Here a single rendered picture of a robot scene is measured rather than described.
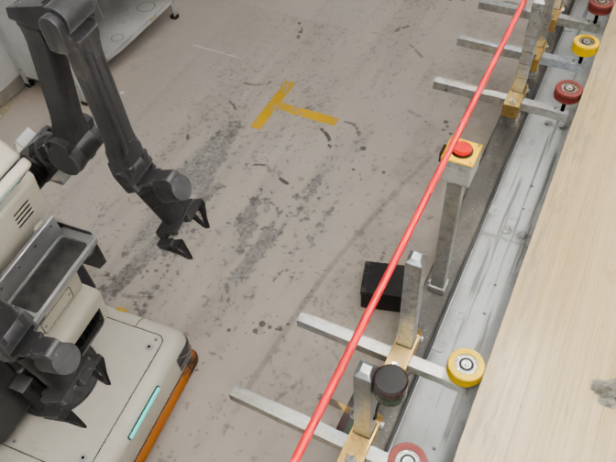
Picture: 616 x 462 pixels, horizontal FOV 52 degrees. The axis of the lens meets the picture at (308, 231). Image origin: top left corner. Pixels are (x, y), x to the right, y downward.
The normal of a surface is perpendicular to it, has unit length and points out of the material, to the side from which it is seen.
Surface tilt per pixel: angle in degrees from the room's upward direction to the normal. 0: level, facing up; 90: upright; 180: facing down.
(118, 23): 0
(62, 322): 8
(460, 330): 0
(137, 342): 0
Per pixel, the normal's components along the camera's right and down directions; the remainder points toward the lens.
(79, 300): 0.07, -0.58
